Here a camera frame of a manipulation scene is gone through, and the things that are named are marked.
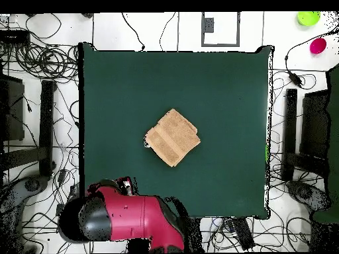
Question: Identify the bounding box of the tan terry towel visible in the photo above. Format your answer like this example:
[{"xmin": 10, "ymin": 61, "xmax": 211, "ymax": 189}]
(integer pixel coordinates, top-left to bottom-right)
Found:
[{"xmin": 144, "ymin": 108, "xmax": 201, "ymax": 168}]

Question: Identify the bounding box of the black flat device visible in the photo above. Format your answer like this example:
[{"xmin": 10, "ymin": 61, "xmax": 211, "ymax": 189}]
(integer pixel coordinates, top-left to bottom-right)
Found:
[{"xmin": 0, "ymin": 29, "xmax": 31, "ymax": 46}]

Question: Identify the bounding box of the grey black tripod base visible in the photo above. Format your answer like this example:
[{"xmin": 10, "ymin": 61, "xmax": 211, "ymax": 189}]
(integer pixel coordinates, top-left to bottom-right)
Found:
[
  {"xmin": 287, "ymin": 181, "xmax": 332, "ymax": 212},
  {"xmin": 0, "ymin": 174, "xmax": 50, "ymax": 212}
]

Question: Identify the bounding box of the black stand bar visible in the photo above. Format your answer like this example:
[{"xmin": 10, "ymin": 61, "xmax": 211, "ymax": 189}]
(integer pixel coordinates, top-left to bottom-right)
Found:
[
  {"xmin": 38, "ymin": 79, "xmax": 57, "ymax": 177},
  {"xmin": 281, "ymin": 88, "xmax": 298, "ymax": 182}
]

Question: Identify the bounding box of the dark green table cloth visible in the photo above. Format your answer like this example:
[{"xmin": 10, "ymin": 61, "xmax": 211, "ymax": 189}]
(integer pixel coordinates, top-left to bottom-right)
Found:
[{"xmin": 78, "ymin": 42, "xmax": 275, "ymax": 220}]

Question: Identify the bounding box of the black power strip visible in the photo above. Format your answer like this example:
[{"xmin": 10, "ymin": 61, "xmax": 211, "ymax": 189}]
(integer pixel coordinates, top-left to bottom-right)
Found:
[{"xmin": 232, "ymin": 217, "xmax": 256, "ymax": 251}]

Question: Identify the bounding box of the black equipment box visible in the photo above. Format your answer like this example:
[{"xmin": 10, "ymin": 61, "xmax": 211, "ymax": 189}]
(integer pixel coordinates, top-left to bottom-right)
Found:
[
  {"xmin": 300, "ymin": 89, "xmax": 330, "ymax": 159},
  {"xmin": 0, "ymin": 73, "xmax": 25, "ymax": 142}
]

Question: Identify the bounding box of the grey floor socket box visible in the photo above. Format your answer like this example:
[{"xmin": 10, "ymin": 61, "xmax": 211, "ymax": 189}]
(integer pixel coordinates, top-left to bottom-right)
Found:
[{"xmin": 201, "ymin": 17, "xmax": 215, "ymax": 34}]

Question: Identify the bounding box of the dark green hanging cloth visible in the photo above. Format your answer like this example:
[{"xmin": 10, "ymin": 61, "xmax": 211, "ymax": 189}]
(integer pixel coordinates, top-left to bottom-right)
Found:
[{"xmin": 312, "ymin": 63, "xmax": 339, "ymax": 224}]

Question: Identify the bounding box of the magenta bowl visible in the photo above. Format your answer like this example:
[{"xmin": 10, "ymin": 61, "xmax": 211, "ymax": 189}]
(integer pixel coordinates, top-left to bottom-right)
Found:
[{"xmin": 309, "ymin": 37, "xmax": 327, "ymax": 55}]

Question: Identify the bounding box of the lime green bowl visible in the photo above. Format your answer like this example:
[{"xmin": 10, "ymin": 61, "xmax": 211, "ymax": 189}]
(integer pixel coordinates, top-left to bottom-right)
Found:
[{"xmin": 297, "ymin": 11, "xmax": 321, "ymax": 26}]

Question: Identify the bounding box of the coiled black cable bundle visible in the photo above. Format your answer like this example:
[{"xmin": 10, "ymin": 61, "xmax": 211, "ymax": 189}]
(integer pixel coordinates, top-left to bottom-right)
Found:
[{"xmin": 15, "ymin": 43, "xmax": 80, "ymax": 80}]

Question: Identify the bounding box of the thin black cable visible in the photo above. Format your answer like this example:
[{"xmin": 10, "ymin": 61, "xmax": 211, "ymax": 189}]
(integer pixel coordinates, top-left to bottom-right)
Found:
[
  {"xmin": 159, "ymin": 11, "xmax": 177, "ymax": 52},
  {"xmin": 121, "ymin": 12, "xmax": 146, "ymax": 52}
]

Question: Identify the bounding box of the grey floor hatch frame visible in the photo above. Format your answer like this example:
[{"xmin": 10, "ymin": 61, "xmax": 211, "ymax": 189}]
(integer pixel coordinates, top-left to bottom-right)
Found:
[{"xmin": 201, "ymin": 11, "xmax": 240, "ymax": 48}]

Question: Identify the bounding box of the black cable with adapter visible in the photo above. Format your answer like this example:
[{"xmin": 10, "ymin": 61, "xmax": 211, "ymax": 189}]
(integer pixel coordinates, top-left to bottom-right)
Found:
[{"xmin": 284, "ymin": 27, "xmax": 339, "ymax": 89}]

